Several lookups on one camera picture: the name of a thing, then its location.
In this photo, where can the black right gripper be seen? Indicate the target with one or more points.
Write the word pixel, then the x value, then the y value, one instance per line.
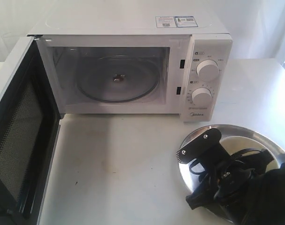
pixel 233 191

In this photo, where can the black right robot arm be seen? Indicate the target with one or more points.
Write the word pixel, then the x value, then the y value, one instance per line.
pixel 267 203

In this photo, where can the white Midea microwave oven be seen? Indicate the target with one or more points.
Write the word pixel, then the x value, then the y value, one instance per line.
pixel 176 67

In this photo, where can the glass microwave turntable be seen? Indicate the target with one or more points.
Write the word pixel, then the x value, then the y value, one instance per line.
pixel 118 79

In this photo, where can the round steel tray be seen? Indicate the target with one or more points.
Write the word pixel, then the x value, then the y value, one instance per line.
pixel 242 144

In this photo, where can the lower white control knob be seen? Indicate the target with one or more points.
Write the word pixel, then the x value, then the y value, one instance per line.
pixel 201 97

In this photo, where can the white control knob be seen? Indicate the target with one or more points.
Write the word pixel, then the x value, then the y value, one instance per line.
pixel 207 70
pixel 201 97

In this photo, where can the upper white control knob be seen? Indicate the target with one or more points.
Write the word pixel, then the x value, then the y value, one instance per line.
pixel 207 70

